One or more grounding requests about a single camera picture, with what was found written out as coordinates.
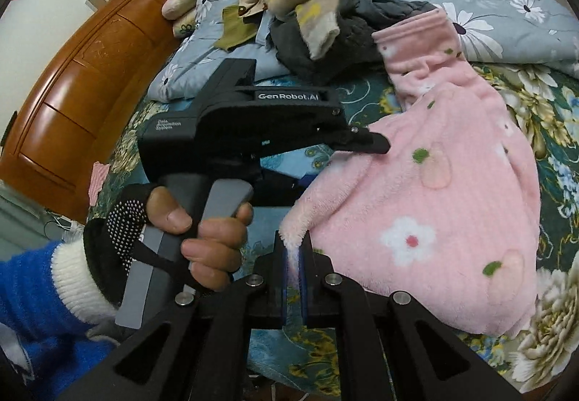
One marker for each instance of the grey floral duvet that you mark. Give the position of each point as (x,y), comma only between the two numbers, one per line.
(520,32)

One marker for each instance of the cream patterned pillow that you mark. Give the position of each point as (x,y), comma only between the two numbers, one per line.
(183,28)
(173,9)

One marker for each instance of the orange wooden headboard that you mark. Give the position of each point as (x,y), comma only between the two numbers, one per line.
(79,106)

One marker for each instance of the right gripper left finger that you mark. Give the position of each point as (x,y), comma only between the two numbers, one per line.
(196,348)

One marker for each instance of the olive green knit garment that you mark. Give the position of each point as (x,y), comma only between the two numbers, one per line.
(235,30)

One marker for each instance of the teal floral bed blanket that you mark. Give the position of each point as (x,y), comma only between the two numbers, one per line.
(544,104)

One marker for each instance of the brown patterned small cloth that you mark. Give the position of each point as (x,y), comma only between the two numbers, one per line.
(250,8)

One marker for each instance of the left hand black glove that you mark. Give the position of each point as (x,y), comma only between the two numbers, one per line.
(212,247)

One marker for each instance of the pink fleece pajama pants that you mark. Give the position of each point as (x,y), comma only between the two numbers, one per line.
(451,213)

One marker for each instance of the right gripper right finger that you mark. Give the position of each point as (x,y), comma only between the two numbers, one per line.
(391,347)

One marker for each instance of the dark grey garment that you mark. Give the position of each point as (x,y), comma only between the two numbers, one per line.
(353,47)

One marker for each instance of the blue sweater left forearm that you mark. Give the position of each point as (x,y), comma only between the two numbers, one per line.
(49,305)

